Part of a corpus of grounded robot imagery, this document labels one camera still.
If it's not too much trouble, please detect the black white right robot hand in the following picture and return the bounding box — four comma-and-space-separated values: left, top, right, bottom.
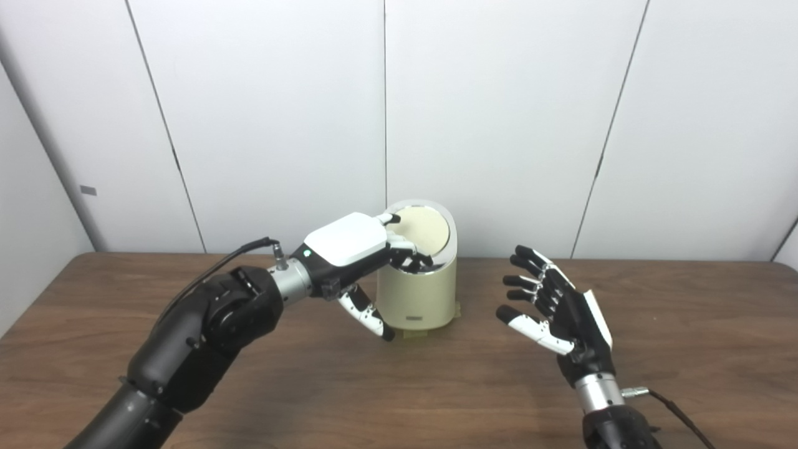
496, 245, 617, 389

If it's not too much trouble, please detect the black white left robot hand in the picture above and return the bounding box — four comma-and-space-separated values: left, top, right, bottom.
293, 212, 434, 342

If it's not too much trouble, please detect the cream round bin lid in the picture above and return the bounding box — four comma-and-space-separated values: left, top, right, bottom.
392, 206, 450, 254

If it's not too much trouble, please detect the cream-colored bin body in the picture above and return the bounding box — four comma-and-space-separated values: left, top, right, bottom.
376, 200, 458, 332

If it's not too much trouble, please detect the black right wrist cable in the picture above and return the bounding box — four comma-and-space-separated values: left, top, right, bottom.
621, 387, 716, 449

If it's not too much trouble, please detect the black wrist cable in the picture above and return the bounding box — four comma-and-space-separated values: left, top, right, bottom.
621, 387, 716, 449
153, 237, 289, 325

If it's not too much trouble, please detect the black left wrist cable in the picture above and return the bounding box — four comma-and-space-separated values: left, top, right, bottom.
153, 237, 289, 325

